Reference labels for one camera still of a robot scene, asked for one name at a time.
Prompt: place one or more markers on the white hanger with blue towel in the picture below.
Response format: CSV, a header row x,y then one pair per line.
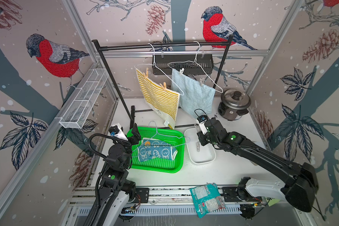
x,y
194,65

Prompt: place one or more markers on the white rectangular tray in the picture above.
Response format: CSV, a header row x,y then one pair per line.
x,y
207,153

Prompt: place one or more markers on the teal patterned towel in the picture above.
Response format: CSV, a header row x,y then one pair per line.
x,y
151,148

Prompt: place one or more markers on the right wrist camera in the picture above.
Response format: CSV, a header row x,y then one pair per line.
x,y
201,120

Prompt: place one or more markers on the light blue towel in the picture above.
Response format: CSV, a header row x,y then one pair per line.
x,y
194,97

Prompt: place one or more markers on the black wall basket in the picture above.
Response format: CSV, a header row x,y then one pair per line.
x,y
204,64

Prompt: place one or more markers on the silver rice cooker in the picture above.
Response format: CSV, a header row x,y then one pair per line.
x,y
234,104

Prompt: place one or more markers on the beige clothespin yellow towel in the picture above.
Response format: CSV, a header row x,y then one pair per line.
x,y
164,86
146,74

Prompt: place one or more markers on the green plastic basket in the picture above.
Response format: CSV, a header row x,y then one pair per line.
x,y
159,165

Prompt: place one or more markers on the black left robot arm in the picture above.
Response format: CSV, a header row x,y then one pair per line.
x,y
112,189

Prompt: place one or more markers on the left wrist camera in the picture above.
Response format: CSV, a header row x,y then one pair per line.
x,y
116,131

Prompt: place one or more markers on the yellow striped towel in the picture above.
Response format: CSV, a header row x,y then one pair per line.
x,y
164,103

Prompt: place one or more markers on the white clothespin right blue towel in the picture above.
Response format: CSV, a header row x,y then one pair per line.
x,y
201,81

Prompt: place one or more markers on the clear clothespin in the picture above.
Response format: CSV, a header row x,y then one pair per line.
x,y
198,147

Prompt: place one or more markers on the yellow green packet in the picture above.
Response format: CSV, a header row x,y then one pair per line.
x,y
272,201

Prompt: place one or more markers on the teal snack packet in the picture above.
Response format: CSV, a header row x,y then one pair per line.
x,y
207,199

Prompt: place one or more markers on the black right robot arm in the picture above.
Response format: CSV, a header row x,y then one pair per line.
x,y
300,181

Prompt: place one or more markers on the black clothes rack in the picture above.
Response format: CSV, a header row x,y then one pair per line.
x,y
102,49

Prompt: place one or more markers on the white wire mesh shelf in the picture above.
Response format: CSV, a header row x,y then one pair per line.
x,y
80,108

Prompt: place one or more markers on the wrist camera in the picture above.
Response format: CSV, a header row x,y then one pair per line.
x,y
201,120
116,131

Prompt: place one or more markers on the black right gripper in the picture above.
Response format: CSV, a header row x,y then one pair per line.
x,y
201,136

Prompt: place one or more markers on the light blue wire hanger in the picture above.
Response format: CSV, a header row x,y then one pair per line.
x,y
172,137

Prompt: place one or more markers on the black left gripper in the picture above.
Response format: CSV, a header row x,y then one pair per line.
x,y
136,136

